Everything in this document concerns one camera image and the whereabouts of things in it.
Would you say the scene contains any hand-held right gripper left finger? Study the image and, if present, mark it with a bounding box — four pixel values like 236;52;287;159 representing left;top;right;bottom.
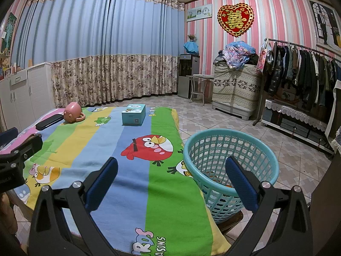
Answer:
28;157;119;256

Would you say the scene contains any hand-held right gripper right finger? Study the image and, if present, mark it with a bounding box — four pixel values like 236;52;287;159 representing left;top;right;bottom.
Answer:
225;156;313;256

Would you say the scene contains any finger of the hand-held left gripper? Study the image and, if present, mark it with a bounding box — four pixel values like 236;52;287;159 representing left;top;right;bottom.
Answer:
16;134;43;163
0;127;19;146

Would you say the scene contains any teal plastic mesh basket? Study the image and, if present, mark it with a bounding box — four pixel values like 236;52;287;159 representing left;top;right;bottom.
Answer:
183;128;280;224

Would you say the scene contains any person's left forearm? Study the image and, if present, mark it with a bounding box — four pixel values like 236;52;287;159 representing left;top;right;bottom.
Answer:
0;191;22;248

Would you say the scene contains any cartoon bird printed blanket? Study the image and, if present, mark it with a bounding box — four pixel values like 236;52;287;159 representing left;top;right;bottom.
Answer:
0;106;232;256

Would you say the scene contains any black rectangular case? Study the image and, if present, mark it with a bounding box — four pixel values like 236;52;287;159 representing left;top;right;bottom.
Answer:
35;114;64;131

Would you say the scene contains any white cabinet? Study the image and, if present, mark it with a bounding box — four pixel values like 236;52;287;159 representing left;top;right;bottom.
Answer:
0;62;55;132

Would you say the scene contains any pink mug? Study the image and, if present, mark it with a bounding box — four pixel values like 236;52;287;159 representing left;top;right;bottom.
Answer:
63;102;86;124

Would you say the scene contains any light blue tissue box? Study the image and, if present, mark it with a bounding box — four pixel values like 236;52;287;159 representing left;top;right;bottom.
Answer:
121;103;146;126

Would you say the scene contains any low cabinet with lace cover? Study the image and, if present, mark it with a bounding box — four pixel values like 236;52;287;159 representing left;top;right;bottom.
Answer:
260;98;336;155

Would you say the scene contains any patterned cloth covered cabinet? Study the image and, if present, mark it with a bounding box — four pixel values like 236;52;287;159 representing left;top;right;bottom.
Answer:
212;64;263;120

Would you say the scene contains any small metal side table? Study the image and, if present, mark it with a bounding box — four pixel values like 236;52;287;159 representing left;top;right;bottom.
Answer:
186;74;215;104

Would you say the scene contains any beige fringed cloth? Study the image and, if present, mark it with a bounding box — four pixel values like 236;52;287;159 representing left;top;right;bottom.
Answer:
325;79;341;155

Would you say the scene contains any blue floral curtain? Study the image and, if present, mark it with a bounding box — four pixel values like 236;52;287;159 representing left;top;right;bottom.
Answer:
9;0;185;110

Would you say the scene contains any grey water dispenser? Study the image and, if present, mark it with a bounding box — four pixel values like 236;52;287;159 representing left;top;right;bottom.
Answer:
177;54;201;99

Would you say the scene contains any pink gift bag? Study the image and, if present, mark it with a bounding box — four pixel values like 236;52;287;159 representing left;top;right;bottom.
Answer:
256;41;268;74

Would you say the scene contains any row of hanging clothes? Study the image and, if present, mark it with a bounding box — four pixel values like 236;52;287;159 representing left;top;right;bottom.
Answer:
266;42;341;107

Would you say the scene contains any pile of clothes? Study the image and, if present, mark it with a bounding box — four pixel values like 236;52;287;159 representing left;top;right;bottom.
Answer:
213;41;260;70

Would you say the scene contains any blue plastic cover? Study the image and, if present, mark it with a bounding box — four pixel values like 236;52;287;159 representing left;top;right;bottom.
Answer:
184;41;200;55

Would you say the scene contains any metal clothes rack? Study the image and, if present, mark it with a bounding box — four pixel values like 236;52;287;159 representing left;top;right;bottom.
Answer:
253;38;341;126

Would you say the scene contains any colourful cartoon wall poster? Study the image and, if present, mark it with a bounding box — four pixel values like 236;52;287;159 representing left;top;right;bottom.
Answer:
0;12;18;55

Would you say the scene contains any red heart wall decoration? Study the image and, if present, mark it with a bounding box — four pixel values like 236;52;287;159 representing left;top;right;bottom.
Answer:
217;3;255;37

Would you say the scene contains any wall picture with clock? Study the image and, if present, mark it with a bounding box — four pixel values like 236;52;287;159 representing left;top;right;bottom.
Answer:
186;4;213;22

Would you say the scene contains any framed window wall poster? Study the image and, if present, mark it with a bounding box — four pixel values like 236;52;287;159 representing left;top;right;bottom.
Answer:
309;0;341;48

